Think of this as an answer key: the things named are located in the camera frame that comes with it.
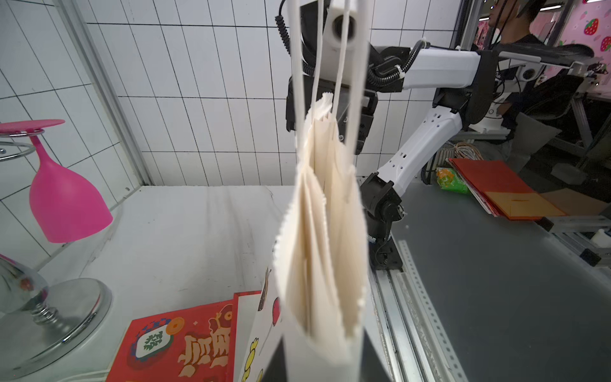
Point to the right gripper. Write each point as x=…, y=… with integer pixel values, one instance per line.
x=369, y=104

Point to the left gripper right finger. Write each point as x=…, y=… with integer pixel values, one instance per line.
x=372, y=369

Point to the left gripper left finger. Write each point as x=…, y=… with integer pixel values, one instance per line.
x=276, y=369

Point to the red printed paper bag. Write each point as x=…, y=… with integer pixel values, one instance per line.
x=195, y=344

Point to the white Happy Every Day bag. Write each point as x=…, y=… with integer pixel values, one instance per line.
x=318, y=287

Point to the red folder on bench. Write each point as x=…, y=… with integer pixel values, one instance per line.
x=503, y=191

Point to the chrome cup holder stand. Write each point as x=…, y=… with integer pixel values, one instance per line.
x=42, y=323

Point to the pink plastic wine glass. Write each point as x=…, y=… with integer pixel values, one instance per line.
x=65, y=205

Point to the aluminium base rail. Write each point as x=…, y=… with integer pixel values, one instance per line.
x=416, y=345

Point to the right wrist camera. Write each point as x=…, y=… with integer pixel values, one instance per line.
x=332, y=39

